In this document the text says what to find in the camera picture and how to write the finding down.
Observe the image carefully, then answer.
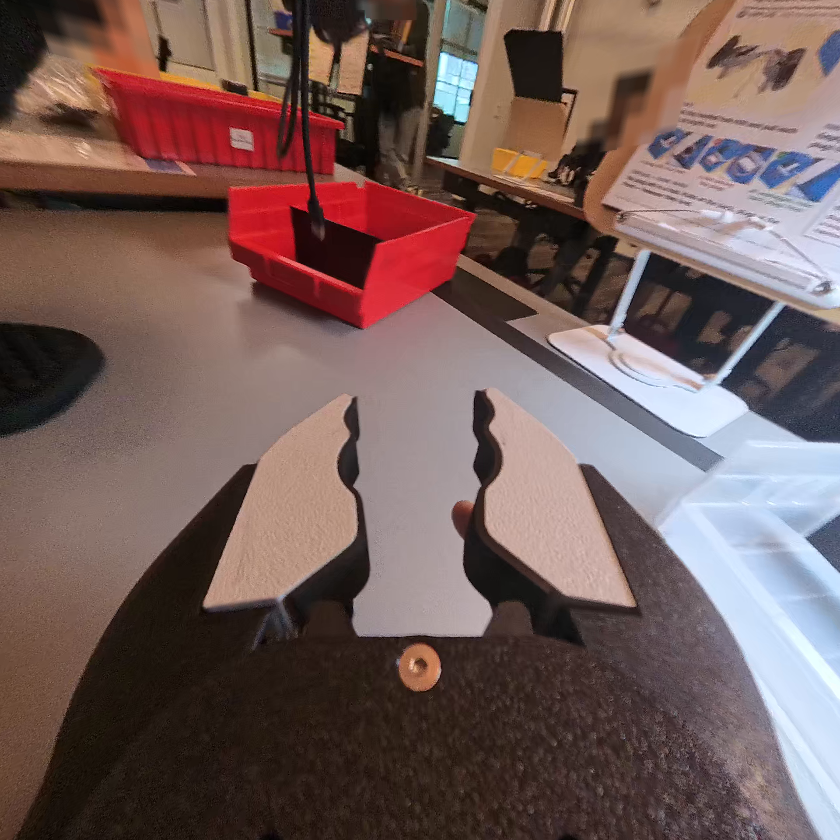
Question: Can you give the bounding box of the black textured rounded object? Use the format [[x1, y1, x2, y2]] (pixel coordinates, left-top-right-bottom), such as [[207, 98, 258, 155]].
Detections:
[[0, 323, 106, 437]]

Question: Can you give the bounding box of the black divider panel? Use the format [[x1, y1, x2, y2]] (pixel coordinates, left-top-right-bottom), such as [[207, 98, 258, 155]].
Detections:
[[290, 206, 383, 290]]

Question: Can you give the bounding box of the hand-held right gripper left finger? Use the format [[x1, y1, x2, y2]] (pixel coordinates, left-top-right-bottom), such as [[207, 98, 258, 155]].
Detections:
[[202, 394, 370, 614]]

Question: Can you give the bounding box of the printed instruction sheet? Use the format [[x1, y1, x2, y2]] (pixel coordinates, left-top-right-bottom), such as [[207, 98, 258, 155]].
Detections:
[[602, 0, 840, 240]]

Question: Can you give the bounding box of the brown upright board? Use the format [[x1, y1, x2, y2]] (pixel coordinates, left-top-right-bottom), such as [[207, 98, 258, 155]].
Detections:
[[308, 29, 337, 86], [338, 29, 370, 97]]

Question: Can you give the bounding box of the silver usb plug with cable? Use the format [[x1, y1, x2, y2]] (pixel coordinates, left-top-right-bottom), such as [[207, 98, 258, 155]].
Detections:
[[276, 0, 328, 242]]

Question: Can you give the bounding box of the clear plastic bin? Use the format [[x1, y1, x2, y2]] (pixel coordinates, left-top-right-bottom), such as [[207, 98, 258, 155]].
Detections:
[[659, 440, 840, 840]]

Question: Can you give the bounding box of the clear page holder bar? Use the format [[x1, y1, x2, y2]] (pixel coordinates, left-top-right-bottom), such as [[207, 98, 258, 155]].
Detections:
[[613, 209, 837, 296]]

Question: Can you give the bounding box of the person's left forearm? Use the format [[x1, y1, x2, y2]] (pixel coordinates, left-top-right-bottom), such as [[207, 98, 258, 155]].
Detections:
[[0, 0, 50, 122]]

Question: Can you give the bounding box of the instruction sheet on stand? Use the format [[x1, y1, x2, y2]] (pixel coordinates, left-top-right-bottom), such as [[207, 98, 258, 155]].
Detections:
[[583, 0, 840, 326]]

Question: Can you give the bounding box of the red plastic bin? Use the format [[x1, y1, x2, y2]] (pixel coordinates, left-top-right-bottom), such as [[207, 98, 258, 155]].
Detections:
[[92, 66, 345, 177], [227, 180, 476, 329]]

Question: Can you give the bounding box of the yellow bin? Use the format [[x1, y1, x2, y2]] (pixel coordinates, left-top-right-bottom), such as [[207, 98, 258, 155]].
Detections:
[[492, 147, 549, 179]]

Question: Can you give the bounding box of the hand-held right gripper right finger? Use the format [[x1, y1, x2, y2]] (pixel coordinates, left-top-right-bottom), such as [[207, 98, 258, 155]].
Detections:
[[462, 387, 639, 614]]

